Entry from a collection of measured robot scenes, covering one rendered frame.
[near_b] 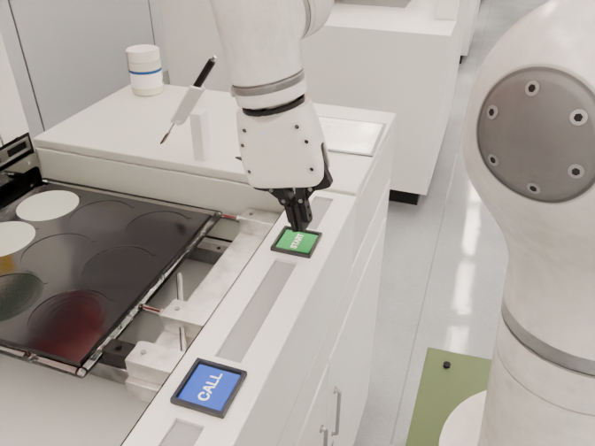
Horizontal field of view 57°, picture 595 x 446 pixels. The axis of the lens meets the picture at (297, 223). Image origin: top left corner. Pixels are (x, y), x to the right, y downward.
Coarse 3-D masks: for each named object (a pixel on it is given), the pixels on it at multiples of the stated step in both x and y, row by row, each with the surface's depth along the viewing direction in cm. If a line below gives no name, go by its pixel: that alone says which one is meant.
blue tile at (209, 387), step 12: (204, 372) 55; (216, 372) 55; (228, 372) 55; (192, 384) 53; (204, 384) 53; (216, 384) 53; (228, 384) 53; (180, 396) 52; (192, 396) 52; (204, 396) 52; (216, 396) 52; (216, 408) 51
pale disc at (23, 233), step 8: (0, 224) 89; (8, 224) 89; (16, 224) 89; (24, 224) 89; (0, 232) 87; (8, 232) 87; (16, 232) 87; (24, 232) 87; (32, 232) 87; (0, 240) 85; (8, 240) 85; (16, 240) 85; (24, 240) 85; (0, 248) 83; (8, 248) 83; (16, 248) 83; (0, 256) 82
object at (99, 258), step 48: (96, 192) 97; (48, 240) 85; (96, 240) 85; (144, 240) 85; (0, 288) 75; (48, 288) 75; (96, 288) 75; (144, 288) 75; (0, 336) 68; (48, 336) 68; (96, 336) 68
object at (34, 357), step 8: (0, 344) 66; (8, 344) 66; (0, 352) 66; (8, 352) 65; (16, 352) 65; (32, 352) 65; (24, 360) 65; (32, 360) 64; (40, 360) 64; (48, 360) 64; (56, 360) 64; (64, 360) 64; (48, 368) 64; (56, 368) 63; (64, 368) 63; (72, 368) 63; (80, 368) 63
